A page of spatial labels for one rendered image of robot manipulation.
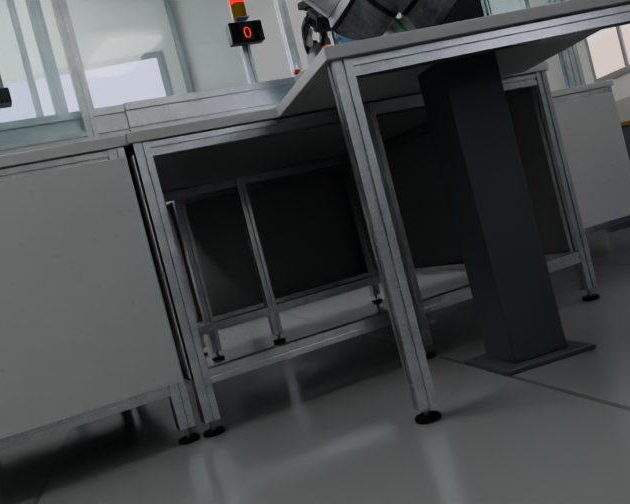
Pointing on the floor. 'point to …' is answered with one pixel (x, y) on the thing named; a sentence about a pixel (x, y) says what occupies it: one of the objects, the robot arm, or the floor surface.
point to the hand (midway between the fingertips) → (313, 48)
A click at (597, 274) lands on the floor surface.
